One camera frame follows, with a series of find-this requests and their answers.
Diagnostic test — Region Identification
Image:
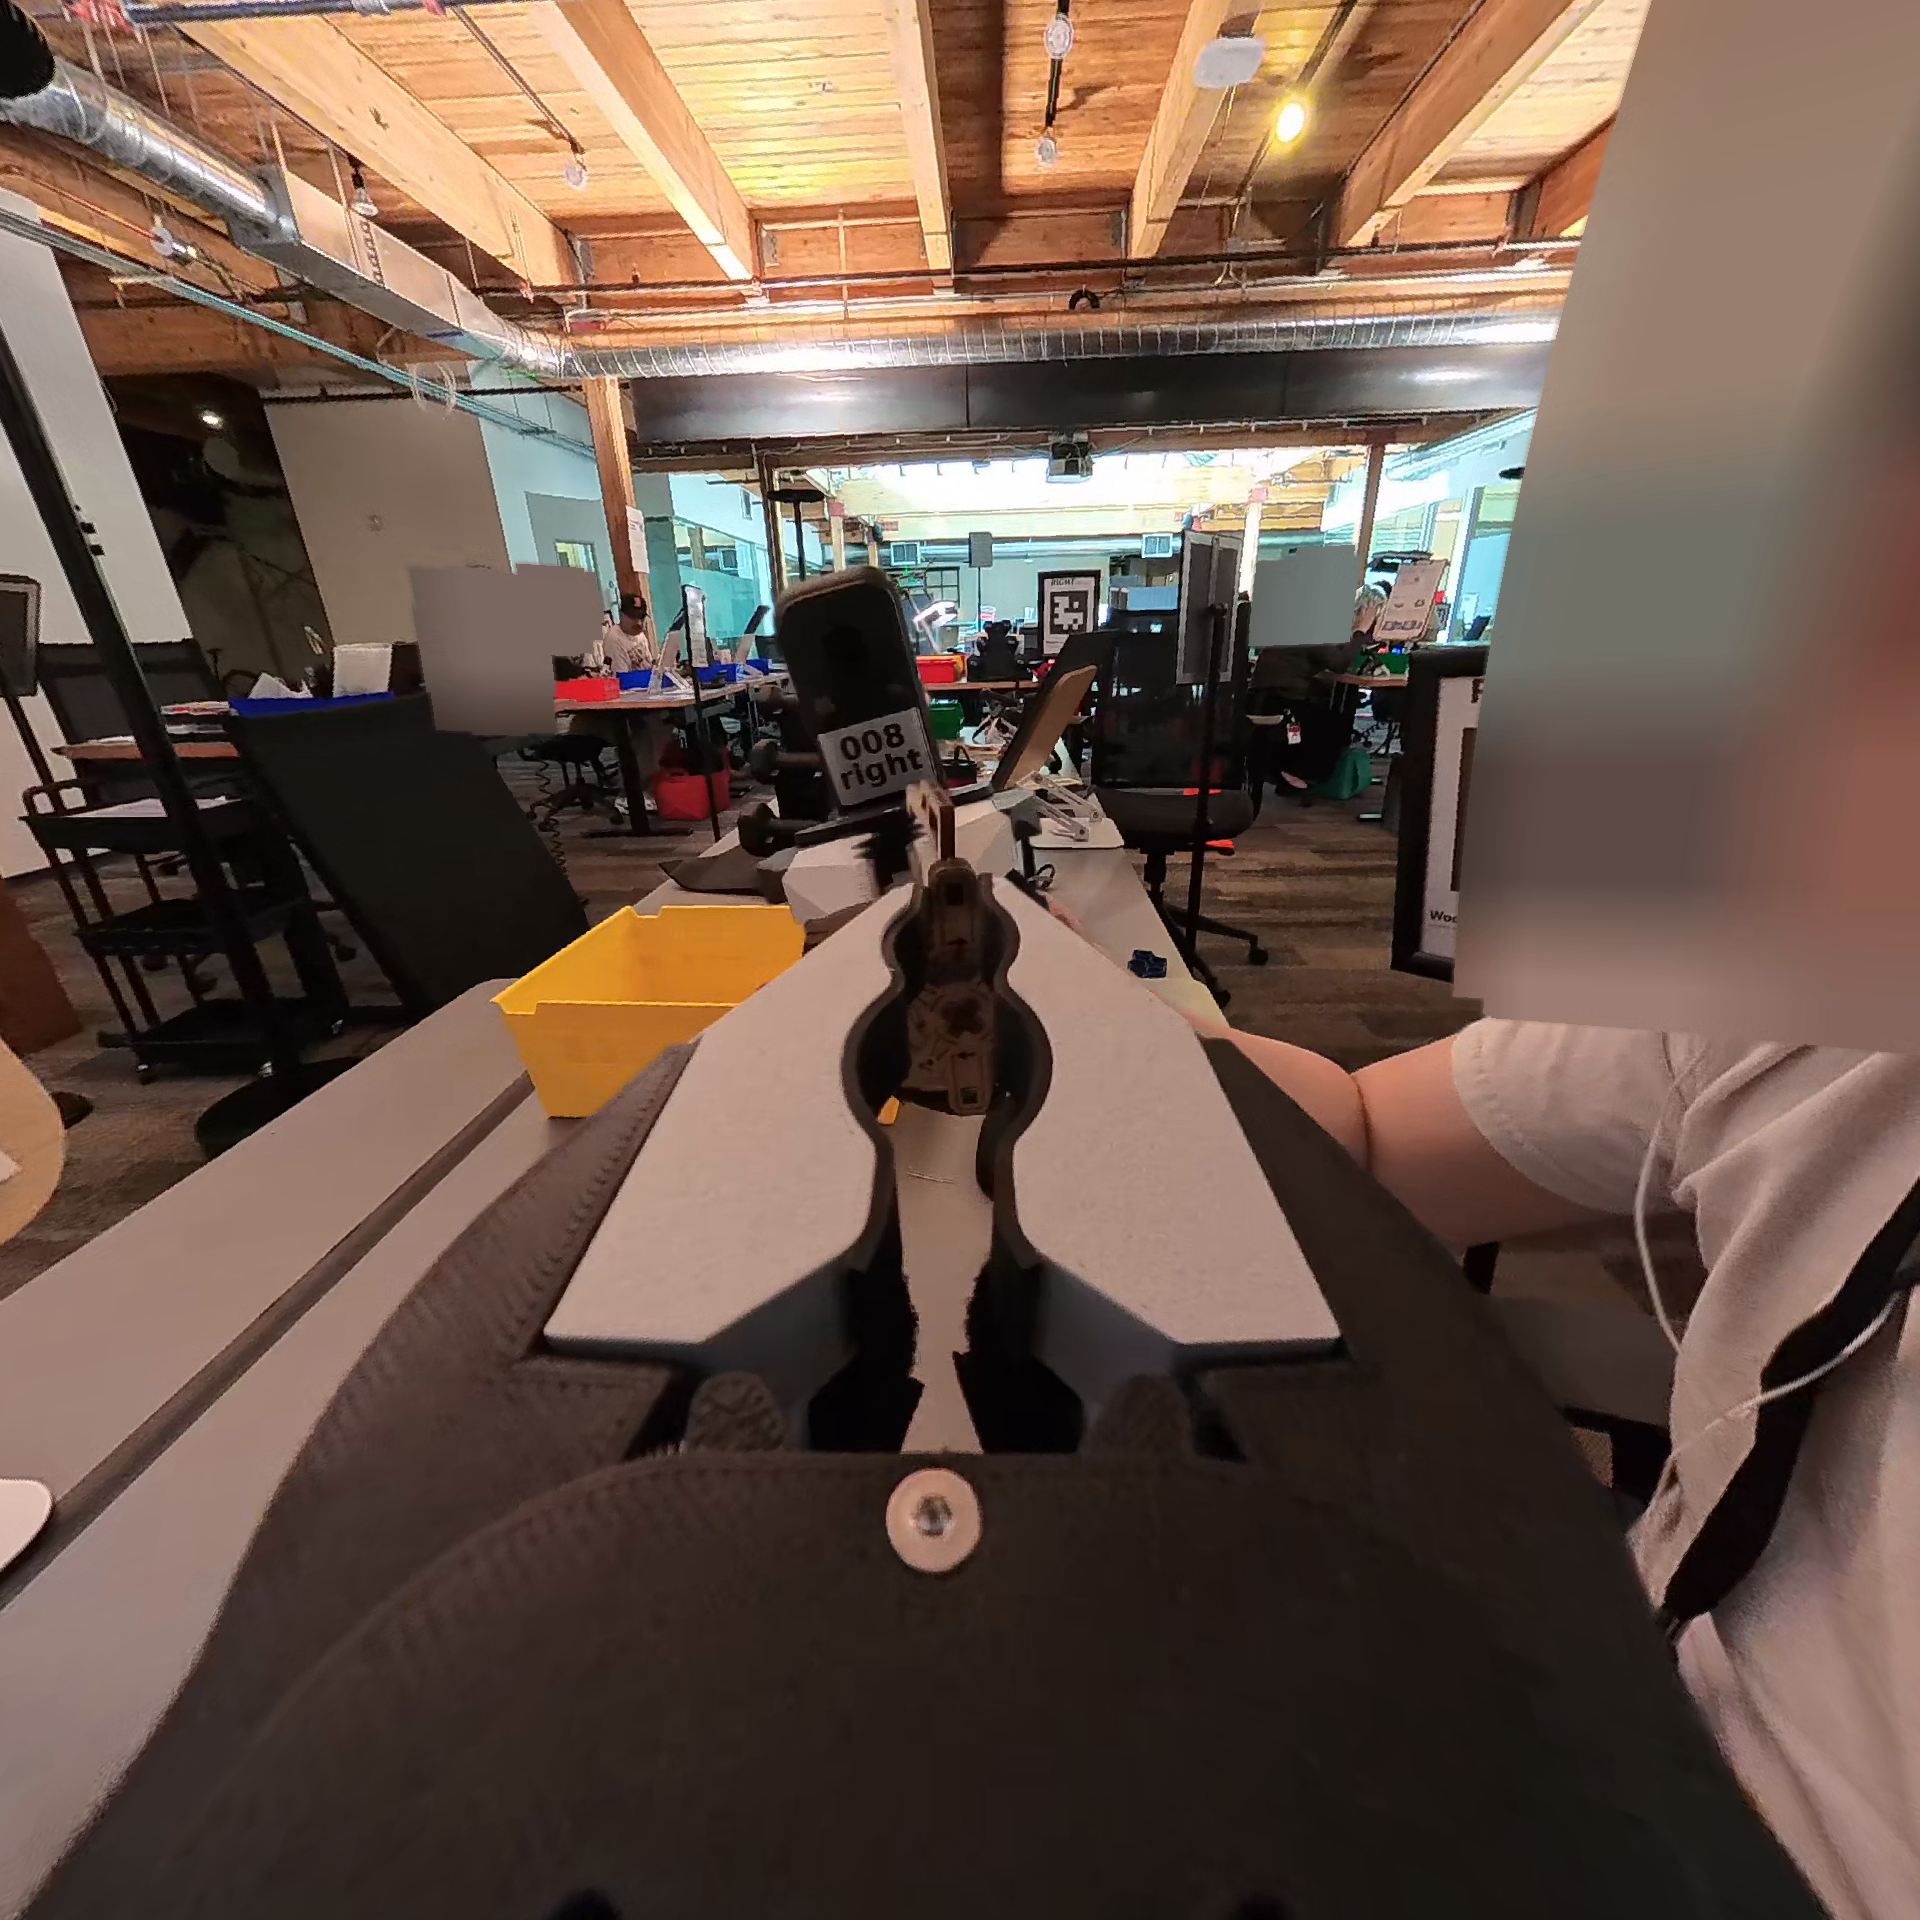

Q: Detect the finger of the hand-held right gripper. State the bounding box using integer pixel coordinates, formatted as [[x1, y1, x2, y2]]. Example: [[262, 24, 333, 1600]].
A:
[[955, 792, 1052, 890], [779, 833, 906, 929]]

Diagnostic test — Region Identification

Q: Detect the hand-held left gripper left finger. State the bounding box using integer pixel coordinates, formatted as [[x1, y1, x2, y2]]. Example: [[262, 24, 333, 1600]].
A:
[[544, 879, 929, 1448]]

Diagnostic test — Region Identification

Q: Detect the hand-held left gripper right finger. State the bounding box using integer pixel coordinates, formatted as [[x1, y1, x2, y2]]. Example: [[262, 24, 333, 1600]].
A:
[[975, 879, 1343, 1448]]

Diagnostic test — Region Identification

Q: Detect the person's right forearm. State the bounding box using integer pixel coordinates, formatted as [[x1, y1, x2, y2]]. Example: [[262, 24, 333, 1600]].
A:
[[1047, 888, 1504, 1257]]

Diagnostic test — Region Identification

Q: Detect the tablet on stand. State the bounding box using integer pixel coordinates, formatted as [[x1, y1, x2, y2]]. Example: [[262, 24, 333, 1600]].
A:
[[994, 664, 1101, 801]]

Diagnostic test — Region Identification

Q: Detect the black office chair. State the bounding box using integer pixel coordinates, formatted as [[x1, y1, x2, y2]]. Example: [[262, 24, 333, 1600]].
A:
[[1088, 627, 1271, 971]]

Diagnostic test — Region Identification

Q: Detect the yellow plastic bin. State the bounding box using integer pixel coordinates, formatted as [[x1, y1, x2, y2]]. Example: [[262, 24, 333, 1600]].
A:
[[492, 902, 812, 1121]]

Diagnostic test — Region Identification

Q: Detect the computer monitor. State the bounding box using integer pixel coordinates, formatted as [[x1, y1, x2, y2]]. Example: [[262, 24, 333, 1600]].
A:
[[1175, 530, 1249, 687]]

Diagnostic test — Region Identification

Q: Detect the black leaning panel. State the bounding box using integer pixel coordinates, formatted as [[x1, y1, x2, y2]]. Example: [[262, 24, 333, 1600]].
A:
[[222, 692, 589, 1025]]

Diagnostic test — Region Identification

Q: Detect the framed tag poster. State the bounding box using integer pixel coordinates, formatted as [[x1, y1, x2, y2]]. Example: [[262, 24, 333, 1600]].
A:
[[1389, 642, 1490, 985]]

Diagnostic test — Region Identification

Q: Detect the black rolling cart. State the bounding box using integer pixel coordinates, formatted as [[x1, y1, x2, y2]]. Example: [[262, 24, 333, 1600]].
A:
[[18, 777, 365, 1085]]

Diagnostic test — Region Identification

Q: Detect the person in white shirt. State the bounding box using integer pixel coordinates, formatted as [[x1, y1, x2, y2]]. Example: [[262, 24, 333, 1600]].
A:
[[1448, 1018, 1920, 1920]]

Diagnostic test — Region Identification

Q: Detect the round wooden table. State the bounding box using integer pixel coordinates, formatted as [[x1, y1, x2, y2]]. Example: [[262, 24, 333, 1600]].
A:
[[0, 1032, 71, 1249]]

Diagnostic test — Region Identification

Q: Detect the white earphone cable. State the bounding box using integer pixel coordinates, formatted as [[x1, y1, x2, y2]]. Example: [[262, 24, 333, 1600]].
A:
[[1629, 1096, 1909, 1490]]

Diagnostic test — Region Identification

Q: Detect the black shoulder strap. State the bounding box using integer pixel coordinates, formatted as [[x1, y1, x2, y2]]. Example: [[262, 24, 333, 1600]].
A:
[[1654, 1182, 1920, 1640]]

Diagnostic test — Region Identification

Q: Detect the silver ventilation duct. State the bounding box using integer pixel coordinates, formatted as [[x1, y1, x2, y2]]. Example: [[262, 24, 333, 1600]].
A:
[[0, 58, 602, 380]]

